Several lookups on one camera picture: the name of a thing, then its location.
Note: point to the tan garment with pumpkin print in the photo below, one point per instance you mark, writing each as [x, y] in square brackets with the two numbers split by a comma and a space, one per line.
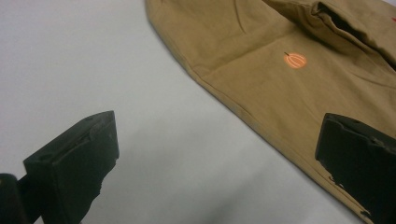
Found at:
[280, 81]

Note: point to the white table mat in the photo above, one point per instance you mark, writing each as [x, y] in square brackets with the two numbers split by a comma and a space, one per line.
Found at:
[124, 77]

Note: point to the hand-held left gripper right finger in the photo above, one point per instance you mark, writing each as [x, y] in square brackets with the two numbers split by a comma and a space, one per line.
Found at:
[358, 161]

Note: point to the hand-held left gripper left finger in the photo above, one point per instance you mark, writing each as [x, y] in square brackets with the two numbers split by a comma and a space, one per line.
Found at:
[71, 168]

